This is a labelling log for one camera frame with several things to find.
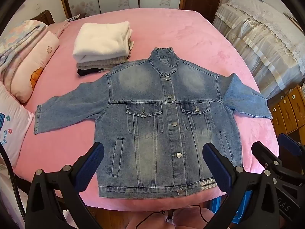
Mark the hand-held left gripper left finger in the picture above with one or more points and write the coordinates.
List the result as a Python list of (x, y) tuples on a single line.
[(89, 169)]

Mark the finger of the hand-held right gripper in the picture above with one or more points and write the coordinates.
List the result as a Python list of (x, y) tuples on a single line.
[(264, 153), (289, 144)]

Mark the striped floral folded quilt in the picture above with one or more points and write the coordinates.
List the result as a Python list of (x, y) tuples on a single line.
[(16, 38)]

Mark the black folded garment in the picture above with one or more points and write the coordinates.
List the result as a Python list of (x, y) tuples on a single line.
[(88, 72)]

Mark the blue plastic box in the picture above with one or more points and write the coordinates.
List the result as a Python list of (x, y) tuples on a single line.
[(236, 207)]

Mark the dark wooden headboard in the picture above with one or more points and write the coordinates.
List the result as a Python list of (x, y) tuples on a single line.
[(44, 18)]

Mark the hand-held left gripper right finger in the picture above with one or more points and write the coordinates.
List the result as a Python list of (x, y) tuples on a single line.
[(218, 169)]

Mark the blue denim jacket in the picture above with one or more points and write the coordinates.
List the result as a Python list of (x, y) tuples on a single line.
[(152, 124)]

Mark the grey folded knit garment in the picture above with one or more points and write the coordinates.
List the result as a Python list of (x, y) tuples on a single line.
[(100, 64)]

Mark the person's pink trouser legs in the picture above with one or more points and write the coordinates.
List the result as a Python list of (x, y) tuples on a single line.
[(166, 219)]

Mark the white flower print pillow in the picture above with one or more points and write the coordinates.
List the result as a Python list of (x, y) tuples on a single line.
[(12, 126)]

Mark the cream lace-covered furniture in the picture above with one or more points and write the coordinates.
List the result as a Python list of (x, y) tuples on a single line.
[(259, 40)]

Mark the pink cartoon print pillow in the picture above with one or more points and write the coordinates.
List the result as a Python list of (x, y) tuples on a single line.
[(33, 64)]

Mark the pink bed blanket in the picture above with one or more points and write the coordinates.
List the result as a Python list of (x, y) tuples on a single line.
[(197, 40)]

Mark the wooden drawer cabinet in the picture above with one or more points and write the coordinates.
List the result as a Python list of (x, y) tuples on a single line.
[(288, 109)]

